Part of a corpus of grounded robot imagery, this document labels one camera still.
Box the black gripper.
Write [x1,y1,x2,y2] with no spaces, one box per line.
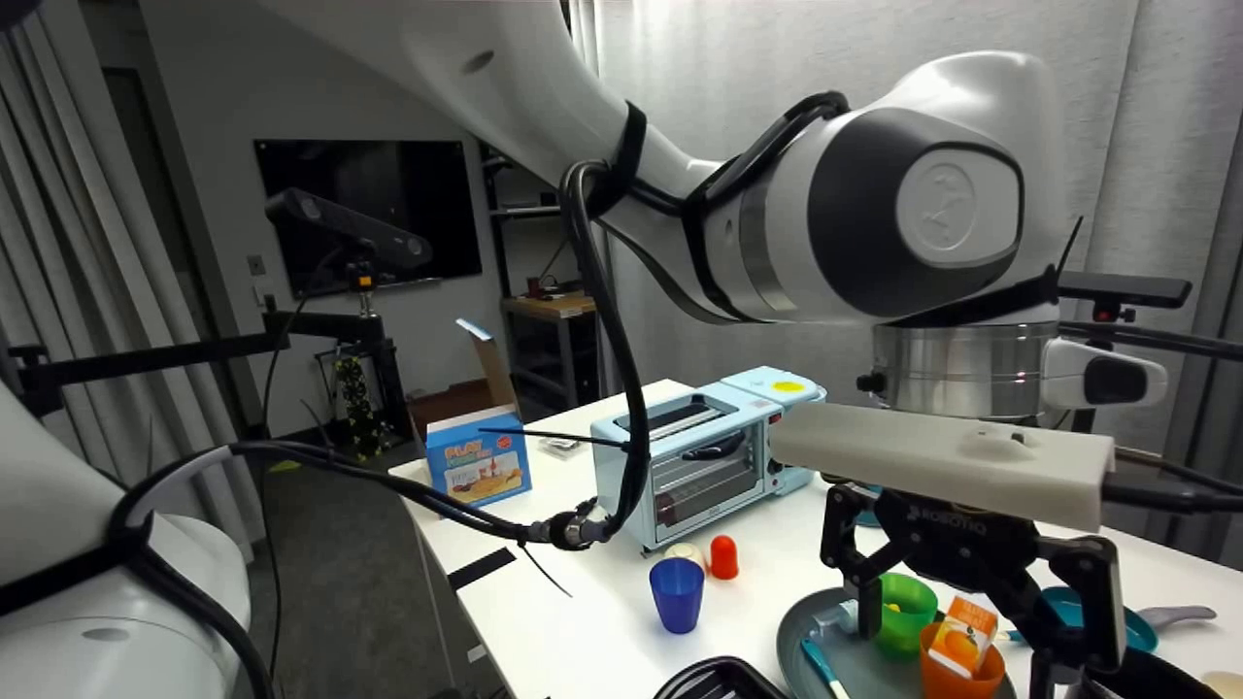
[820,483,1125,699]

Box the orange juice carton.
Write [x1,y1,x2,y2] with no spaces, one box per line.
[930,599,998,671]

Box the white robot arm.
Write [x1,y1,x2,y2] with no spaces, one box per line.
[0,0,1063,699]

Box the grey oval tray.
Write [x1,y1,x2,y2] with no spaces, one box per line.
[775,585,922,699]

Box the teal pan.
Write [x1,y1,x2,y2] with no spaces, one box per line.
[1041,585,1214,651]

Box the small orange cup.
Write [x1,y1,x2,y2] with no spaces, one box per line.
[707,537,737,579]

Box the black pan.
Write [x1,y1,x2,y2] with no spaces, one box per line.
[654,656,785,699]

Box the light blue toy toaster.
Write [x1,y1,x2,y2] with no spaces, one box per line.
[619,364,829,553]

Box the blue plastic cup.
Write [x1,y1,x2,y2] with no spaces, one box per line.
[650,561,704,632]

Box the metal shelf rack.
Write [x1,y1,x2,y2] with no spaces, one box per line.
[476,144,601,419]

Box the blue food box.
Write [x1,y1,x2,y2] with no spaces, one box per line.
[426,414,531,505]

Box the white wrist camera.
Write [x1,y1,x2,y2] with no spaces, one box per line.
[769,404,1115,531]

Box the black camera tripod right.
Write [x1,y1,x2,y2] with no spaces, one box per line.
[1041,271,1243,410]

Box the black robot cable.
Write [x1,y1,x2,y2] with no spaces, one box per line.
[103,91,853,699]

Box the black wall monitor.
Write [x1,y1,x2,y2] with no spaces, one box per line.
[251,140,482,298]

